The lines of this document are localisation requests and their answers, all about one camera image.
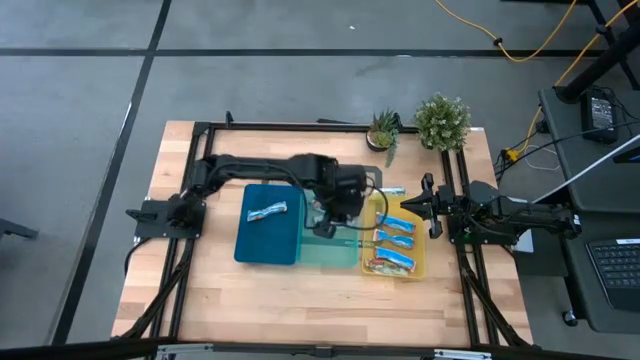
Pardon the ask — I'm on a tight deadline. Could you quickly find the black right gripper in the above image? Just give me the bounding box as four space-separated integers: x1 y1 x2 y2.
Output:
400 185 459 224

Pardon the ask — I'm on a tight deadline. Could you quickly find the black crossbar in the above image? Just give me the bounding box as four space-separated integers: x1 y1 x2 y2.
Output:
0 338 640 360

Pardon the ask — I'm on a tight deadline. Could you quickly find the white metal bracket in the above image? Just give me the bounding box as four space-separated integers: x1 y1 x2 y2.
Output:
433 348 494 360
155 343 216 360

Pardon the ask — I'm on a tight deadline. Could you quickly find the yellow plastic bin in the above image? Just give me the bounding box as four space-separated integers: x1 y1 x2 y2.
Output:
360 194 427 280

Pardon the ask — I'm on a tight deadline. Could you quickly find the black furniture foot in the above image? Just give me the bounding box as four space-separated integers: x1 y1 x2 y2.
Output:
0 218 40 240

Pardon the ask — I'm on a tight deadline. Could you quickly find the black keyboard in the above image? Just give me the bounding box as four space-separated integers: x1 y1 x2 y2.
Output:
584 237 640 314

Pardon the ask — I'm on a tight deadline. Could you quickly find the black aluminium table frame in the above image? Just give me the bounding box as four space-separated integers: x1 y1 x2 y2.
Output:
112 110 534 351

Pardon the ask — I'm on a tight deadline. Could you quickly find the bushy flowering plant in pot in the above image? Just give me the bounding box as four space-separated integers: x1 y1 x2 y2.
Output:
412 91 472 151

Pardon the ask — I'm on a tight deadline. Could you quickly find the black desk leg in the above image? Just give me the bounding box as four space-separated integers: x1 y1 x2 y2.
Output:
552 19 640 104

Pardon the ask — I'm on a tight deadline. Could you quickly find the dark multicolour granola bar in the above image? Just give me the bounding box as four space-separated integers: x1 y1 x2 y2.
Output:
307 198 326 224

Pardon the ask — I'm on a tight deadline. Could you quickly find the dark blue plastic bin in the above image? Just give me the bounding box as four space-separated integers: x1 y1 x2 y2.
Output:
233 183 305 266

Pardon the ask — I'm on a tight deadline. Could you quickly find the yellow extension cable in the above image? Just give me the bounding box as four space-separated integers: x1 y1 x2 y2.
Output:
433 0 580 64
502 0 640 164

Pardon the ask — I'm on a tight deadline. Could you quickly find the blue white granola bar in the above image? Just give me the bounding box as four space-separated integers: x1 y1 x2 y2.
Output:
246 200 289 223

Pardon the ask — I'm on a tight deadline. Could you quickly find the teal plastic bin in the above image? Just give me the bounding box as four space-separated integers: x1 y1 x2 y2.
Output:
298 187 362 270

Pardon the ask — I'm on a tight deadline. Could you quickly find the succulent plant in dark pot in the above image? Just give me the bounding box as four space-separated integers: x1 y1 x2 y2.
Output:
365 107 404 169

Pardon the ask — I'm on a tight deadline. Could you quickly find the black desk cable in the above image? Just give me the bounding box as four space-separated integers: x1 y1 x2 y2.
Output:
494 119 640 174

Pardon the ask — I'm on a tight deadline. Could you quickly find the black desk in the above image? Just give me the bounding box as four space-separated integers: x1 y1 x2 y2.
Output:
537 87 640 334

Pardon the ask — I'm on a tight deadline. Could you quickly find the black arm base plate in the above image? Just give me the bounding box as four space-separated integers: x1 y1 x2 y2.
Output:
445 204 519 247
133 199 207 240

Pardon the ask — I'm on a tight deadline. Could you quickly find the black power adapter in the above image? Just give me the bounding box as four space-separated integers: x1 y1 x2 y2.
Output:
581 88 620 145

